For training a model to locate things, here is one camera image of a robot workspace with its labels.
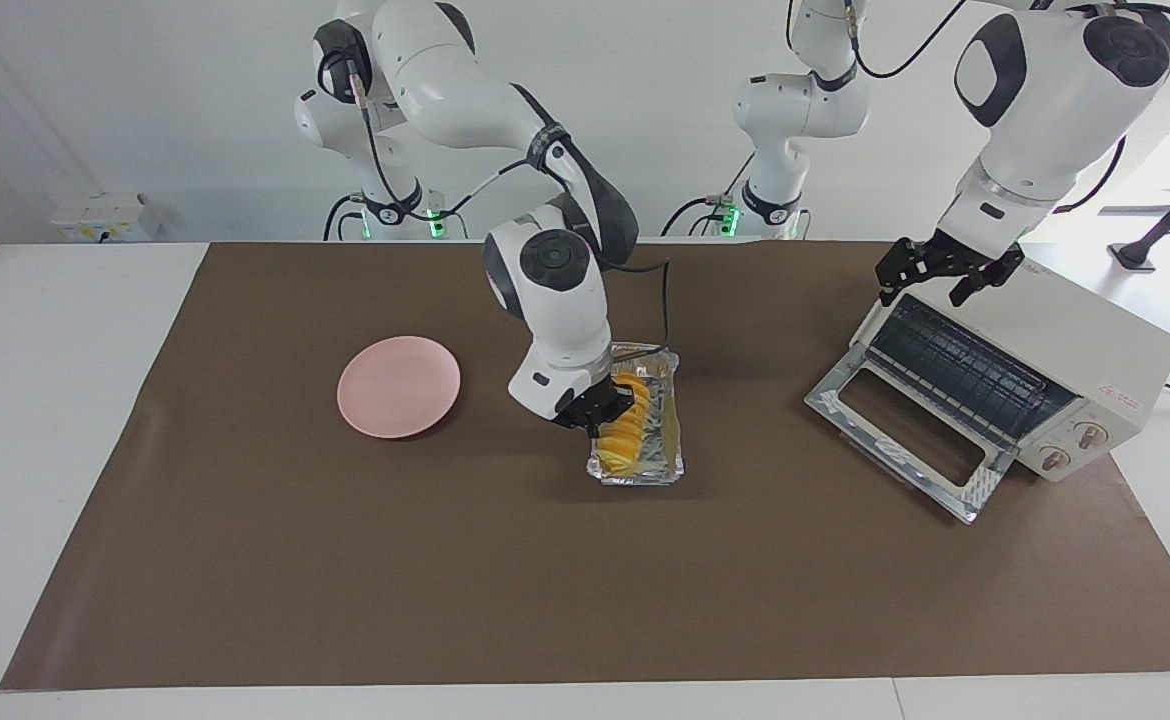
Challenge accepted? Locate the sliced orange bread loaf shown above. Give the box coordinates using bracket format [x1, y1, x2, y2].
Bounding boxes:
[600, 372, 655, 474]

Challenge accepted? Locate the aluminium foil tray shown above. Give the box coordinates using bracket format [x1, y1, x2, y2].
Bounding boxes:
[588, 342, 687, 487]

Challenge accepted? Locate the oven glass door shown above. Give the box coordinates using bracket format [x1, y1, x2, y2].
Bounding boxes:
[805, 358, 1016, 525]

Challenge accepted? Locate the white toaster oven body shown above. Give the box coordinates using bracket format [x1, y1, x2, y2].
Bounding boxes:
[850, 262, 1170, 484]

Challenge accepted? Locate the brown paper table mat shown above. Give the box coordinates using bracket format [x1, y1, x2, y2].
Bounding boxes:
[0, 240, 1170, 691]

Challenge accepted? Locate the black tripod stand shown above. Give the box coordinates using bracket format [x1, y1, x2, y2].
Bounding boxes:
[1108, 160, 1170, 274]

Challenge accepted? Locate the pink round plate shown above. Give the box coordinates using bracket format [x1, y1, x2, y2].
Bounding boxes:
[337, 336, 463, 440]

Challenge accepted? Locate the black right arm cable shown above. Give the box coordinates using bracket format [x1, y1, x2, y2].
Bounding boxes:
[345, 50, 673, 351]

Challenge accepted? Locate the black left base cable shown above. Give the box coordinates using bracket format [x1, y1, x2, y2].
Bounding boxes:
[660, 150, 758, 239]

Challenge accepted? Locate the black base cable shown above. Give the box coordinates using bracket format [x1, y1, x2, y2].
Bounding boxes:
[323, 193, 468, 242]
[660, 150, 758, 239]

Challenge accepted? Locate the black right base cable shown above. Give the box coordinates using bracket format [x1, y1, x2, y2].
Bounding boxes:
[323, 193, 468, 242]

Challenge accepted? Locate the white wall socket box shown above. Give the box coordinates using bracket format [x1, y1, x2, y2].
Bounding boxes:
[52, 193, 162, 244]

